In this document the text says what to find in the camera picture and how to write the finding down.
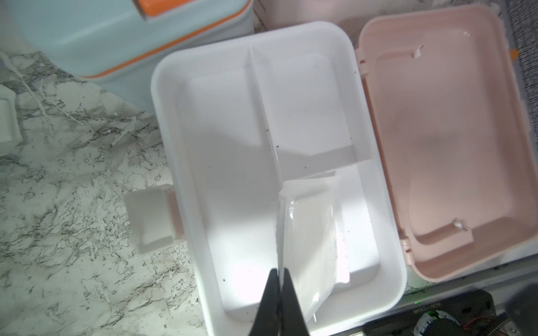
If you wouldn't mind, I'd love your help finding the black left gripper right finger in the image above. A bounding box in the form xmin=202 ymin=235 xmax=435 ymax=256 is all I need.
xmin=280 ymin=268 xmax=309 ymax=336

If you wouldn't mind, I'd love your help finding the white gauze packet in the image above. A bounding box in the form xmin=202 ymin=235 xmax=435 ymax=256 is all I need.
xmin=277 ymin=176 xmax=350 ymax=321
xmin=0 ymin=85 xmax=22 ymax=156

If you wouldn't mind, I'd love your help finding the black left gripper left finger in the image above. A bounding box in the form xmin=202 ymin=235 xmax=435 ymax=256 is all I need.
xmin=249 ymin=269 xmax=280 ymax=336

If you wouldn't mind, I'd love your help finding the pink first aid box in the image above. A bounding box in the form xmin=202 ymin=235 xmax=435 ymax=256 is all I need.
xmin=125 ymin=6 xmax=537 ymax=281

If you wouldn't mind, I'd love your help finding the blue orange first aid box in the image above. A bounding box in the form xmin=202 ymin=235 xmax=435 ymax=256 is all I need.
xmin=6 ymin=0 xmax=254 ymax=112

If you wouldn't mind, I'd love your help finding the white tray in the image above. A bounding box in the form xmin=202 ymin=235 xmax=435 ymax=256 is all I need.
xmin=151 ymin=22 xmax=407 ymax=335

